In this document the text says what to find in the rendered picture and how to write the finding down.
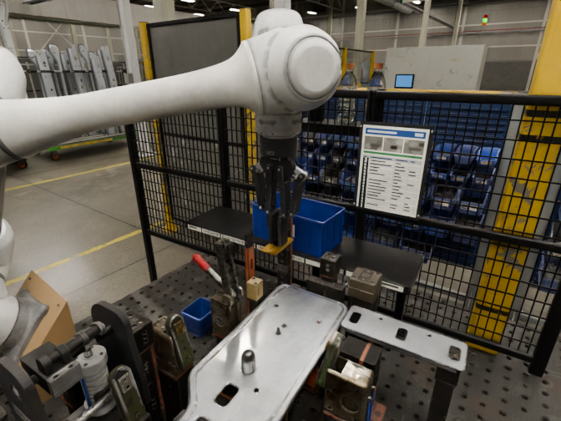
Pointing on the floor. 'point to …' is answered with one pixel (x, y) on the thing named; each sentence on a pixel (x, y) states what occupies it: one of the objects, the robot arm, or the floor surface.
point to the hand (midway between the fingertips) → (278, 228)
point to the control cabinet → (437, 67)
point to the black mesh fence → (543, 352)
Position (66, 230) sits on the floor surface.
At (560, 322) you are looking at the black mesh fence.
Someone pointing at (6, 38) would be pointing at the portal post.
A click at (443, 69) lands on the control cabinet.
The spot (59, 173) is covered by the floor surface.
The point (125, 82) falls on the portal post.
